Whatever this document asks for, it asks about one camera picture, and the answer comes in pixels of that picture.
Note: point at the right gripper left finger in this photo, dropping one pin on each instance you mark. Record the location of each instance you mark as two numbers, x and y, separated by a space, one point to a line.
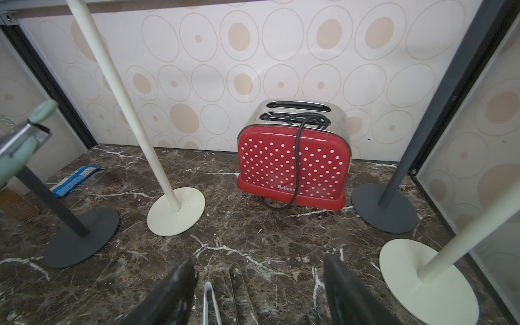
171 300

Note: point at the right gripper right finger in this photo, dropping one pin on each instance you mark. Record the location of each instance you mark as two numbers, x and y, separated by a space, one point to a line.
350 302

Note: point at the white utensil rack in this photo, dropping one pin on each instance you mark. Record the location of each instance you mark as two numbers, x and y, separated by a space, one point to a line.
177 210
427 283

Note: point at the dark grey utensil rack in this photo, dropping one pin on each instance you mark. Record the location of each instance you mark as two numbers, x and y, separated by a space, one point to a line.
80 237

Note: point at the green tongs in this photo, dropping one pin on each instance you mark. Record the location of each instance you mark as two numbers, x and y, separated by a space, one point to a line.
18 148

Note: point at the dark grey rack back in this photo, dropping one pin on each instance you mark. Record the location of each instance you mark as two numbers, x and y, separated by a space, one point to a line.
384 207

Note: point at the red white toaster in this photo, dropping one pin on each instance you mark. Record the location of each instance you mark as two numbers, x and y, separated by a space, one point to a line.
296 152

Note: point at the blue small package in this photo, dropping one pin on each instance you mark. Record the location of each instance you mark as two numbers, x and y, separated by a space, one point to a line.
69 183

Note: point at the horizontal aluminium bar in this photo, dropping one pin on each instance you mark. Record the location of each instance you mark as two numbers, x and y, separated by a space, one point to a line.
24 5

